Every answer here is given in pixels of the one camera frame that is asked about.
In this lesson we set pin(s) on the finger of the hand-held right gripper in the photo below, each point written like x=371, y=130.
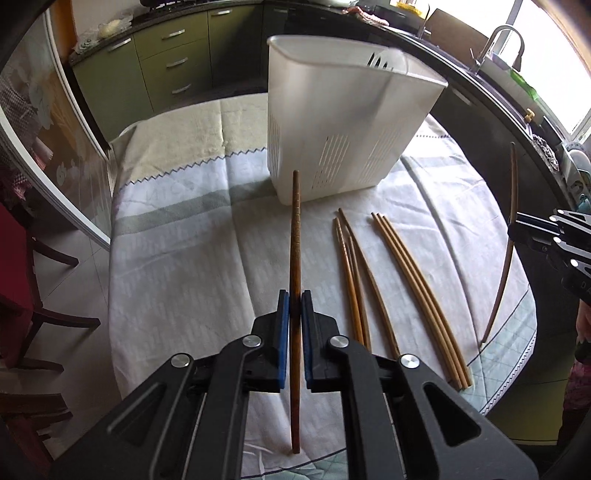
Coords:
x=531, y=230

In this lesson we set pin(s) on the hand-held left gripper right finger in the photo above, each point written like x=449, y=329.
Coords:
x=308, y=344

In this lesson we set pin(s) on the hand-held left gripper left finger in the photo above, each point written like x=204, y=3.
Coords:
x=282, y=344

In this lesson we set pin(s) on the dark brown wooden chopstick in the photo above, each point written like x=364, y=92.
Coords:
x=509, y=258
x=296, y=240

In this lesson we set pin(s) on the light bamboo chopstick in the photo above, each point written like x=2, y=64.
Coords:
x=422, y=295
x=429, y=295
x=415, y=295

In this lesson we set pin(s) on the white plastic utensil holder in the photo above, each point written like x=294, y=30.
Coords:
x=332, y=115

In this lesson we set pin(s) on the green dish cloth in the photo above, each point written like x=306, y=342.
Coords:
x=524, y=83

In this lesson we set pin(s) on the pale striped tablecloth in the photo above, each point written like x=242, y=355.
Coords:
x=184, y=230

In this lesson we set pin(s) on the steel double sink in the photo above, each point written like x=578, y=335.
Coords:
x=508, y=78

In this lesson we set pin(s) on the chrome kitchen faucet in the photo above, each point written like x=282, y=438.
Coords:
x=512, y=34

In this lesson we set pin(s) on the wooden cutting board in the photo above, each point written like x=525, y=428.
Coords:
x=455, y=30

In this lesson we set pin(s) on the dark wooden chair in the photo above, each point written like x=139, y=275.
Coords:
x=46, y=318
x=27, y=415

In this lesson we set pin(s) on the yellow sponge holder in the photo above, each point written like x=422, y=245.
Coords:
x=410, y=7

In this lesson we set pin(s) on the green cabinet drawer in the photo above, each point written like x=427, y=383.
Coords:
x=182, y=92
x=171, y=39
x=178, y=67

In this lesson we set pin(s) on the reddish kitchen rag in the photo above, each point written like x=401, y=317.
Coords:
x=369, y=13

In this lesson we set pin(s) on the red chair cover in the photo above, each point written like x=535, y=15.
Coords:
x=11, y=286

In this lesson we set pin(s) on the glass sliding door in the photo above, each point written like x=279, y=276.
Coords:
x=46, y=138

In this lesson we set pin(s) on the green base cabinet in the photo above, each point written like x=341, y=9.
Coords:
x=106, y=78

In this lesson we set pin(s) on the crumpled plastic bag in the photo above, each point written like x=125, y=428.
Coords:
x=85, y=44

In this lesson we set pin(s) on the clear bag of food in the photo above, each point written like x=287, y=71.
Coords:
x=113, y=26

